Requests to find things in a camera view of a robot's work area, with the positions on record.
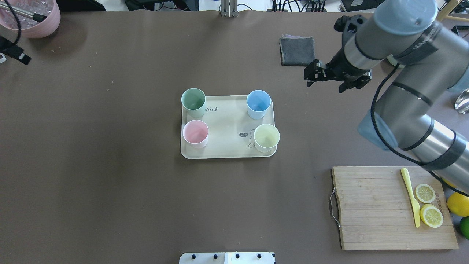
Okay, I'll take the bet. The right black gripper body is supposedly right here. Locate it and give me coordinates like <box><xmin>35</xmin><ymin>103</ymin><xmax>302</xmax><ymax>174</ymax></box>
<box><xmin>304</xmin><ymin>15</ymin><xmax>372</xmax><ymax>92</ymax></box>

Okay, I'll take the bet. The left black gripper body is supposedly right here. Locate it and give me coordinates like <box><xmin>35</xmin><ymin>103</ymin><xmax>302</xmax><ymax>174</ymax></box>
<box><xmin>0</xmin><ymin>36</ymin><xmax>31</xmax><ymax>65</ymax></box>

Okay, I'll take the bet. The blue plastic cup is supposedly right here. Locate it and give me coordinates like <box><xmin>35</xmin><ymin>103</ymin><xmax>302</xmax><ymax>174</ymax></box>
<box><xmin>246</xmin><ymin>90</ymin><xmax>271</xmax><ymax>119</ymax></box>

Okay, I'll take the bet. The cream plastic cup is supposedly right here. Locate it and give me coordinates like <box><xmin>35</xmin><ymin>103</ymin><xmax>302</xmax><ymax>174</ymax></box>
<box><xmin>254</xmin><ymin>124</ymin><xmax>280</xmax><ymax>153</ymax></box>

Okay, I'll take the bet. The green plastic cup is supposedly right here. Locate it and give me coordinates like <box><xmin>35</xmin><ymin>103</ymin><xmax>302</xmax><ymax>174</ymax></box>
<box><xmin>181</xmin><ymin>88</ymin><xmax>206</xmax><ymax>118</ymax></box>

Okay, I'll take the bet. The pink plastic cup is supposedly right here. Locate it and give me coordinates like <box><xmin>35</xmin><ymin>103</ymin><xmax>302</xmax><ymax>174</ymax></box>
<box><xmin>182</xmin><ymin>120</ymin><xmax>209</xmax><ymax>149</ymax></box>

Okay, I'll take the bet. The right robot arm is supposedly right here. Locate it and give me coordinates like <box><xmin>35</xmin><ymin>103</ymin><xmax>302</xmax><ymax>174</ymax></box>
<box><xmin>304</xmin><ymin>0</ymin><xmax>469</xmax><ymax>194</ymax></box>

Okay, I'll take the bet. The cream serving tray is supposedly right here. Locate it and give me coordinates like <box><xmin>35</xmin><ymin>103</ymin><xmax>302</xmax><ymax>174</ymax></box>
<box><xmin>180</xmin><ymin>95</ymin><xmax>277</xmax><ymax>159</ymax></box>

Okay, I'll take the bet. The pink bowl with ice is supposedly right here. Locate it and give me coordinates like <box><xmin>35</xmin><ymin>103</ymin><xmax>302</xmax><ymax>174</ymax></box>
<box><xmin>0</xmin><ymin>0</ymin><xmax>61</xmax><ymax>39</ymax></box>

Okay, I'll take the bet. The metal muddler tool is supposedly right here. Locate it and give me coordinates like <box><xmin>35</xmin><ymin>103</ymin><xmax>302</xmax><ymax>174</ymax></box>
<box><xmin>0</xmin><ymin>1</ymin><xmax>47</xmax><ymax>22</ymax></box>

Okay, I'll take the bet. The gray folded cloth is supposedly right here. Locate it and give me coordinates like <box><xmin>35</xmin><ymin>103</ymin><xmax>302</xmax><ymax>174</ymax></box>
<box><xmin>279</xmin><ymin>35</ymin><xmax>315</xmax><ymax>66</ymax></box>

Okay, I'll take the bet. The green bowl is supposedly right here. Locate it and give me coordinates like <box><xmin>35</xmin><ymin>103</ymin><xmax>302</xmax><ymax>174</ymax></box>
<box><xmin>386</xmin><ymin>55</ymin><xmax>405</xmax><ymax>69</ymax></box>

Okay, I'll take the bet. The wooden mug tree stand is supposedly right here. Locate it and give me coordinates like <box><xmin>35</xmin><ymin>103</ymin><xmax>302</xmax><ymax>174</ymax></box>
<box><xmin>435</xmin><ymin>0</ymin><xmax>469</xmax><ymax>22</ymax></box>

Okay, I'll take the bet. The metal scoop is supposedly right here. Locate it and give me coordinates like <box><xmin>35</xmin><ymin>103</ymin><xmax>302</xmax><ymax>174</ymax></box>
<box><xmin>454</xmin><ymin>89</ymin><xmax>469</xmax><ymax>114</ymax></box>

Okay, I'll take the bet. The wooden cutting board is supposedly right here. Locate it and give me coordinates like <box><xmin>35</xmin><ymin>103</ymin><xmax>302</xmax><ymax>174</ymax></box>
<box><xmin>331</xmin><ymin>166</ymin><xmax>459</xmax><ymax>251</ymax></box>

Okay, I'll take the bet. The lemon half slice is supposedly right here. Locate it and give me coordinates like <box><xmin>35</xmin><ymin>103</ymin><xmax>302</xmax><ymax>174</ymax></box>
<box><xmin>415</xmin><ymin>183</ymin><xmax>436</xmax><ymax>204</ymax></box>

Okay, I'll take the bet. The yellow plastic knife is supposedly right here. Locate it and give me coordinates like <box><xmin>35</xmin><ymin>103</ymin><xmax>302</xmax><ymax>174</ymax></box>
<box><xmin>400</xmin><ymin>168</ymin><xmax>421</xmax><ymax>228</ymax></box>

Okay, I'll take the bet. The whole yellow lemon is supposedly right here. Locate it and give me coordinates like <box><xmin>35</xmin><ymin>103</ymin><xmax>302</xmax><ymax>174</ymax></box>
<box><xmin>447</xmin><ymin>192</ymin><xmax>469</xmax><ymax>217</ymax></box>

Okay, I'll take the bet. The green lime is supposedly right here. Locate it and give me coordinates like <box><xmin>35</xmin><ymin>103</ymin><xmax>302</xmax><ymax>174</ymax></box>
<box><xmin>459</xmin><ymin>217</ymin><xmax>469</xmax><ymax>240</ymax></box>

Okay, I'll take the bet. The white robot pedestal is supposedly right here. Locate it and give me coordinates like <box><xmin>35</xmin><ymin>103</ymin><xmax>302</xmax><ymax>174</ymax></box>
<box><xmin>179</xmin><ymin>251</ymin><xmax>276</xmax><ymax>264</ymax></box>

